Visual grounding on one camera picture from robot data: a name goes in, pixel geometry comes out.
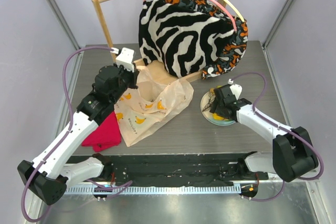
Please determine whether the brown longan bunch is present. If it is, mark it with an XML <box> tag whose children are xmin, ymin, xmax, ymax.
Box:
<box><xmin>202</xmin><ymin>88</ymin><xmax>215</xmax><ymax>112</ymax></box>

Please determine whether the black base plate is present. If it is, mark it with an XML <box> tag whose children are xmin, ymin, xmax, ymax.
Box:
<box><xmin>73</xmin><ymin>152</ymin><xmax>270</xmax><ymax>186</ymax></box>

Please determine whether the red cloth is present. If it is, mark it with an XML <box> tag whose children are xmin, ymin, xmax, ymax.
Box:
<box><xmin>81</xmin><ymin>112</ymin><xmax>121</xmax><ymax>153</ymax></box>

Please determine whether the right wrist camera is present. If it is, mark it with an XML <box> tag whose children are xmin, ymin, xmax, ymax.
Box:
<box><xmin>227</xmin><ymin>79</ymin><xmax>242</xmax><ymax>100</ymax></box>

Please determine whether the fruit plate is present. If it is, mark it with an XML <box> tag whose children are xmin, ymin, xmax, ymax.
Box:
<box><xmin>200</xmin><ymin>92</ymin><xmax>236</xmax><ymax>126</ymax></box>

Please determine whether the banana print plastic bag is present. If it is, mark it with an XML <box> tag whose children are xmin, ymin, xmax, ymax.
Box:
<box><xmin>114</xmin><ymin>66</ymin><xmax>194</xmax><ymax>147</ymax></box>

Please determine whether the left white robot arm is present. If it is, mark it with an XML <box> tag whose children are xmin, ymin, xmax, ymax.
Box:
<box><xmin>17</xmin><ymin>63</ymin><xmax>139</xmax><ymax>206</ymax></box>

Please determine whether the zebra print garment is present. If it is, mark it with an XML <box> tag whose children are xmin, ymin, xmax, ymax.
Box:
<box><xmin>139</xmin><ymin>0</ymin><xmax>234</xmax><ymax>78</ymax></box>

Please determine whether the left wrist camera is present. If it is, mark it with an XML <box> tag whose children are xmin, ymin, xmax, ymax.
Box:
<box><xmin>112</xmin><ymin>47</ymin><xmax>135</xmax><ymax>72</ymax></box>

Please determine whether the yellow lemon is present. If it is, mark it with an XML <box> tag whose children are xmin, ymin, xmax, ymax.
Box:
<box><xmin>213</xmin><ymin>113</ymin><xmax>229</xmax><ymax>121</ymax></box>

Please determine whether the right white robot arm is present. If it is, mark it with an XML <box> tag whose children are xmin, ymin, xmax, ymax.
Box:
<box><xmin>210</xmin><ymin>84</ymin><xmax>319</xmax><ymax>183</ymax></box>

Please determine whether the orange camouflage garment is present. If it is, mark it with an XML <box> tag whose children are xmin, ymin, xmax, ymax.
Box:
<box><xmin>162</xmin><ymin>0</ymin><xmax>248</xmax><ymax>79</ymax></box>

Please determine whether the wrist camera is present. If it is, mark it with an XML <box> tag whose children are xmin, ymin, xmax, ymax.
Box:
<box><xmin>227</xmin><ymin>79</ymin><xmax>242</xmax><ymax>100</ymax></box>
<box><xmin>112</xmin><ymin>47</ymin><xmax>135</xmax><ymax>72</ymax></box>

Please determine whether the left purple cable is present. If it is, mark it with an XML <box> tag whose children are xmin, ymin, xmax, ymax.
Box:
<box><xmin>20</xmin><ymin>45</ymin><xmax>133</xmax><ymax>222</ymax></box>

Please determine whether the slotted cable duct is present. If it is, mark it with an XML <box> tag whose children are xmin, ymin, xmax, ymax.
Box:
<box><xmin>65</xmin><ymin>184</ymin><xmax>241</xmax><ymax>196</ymax></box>

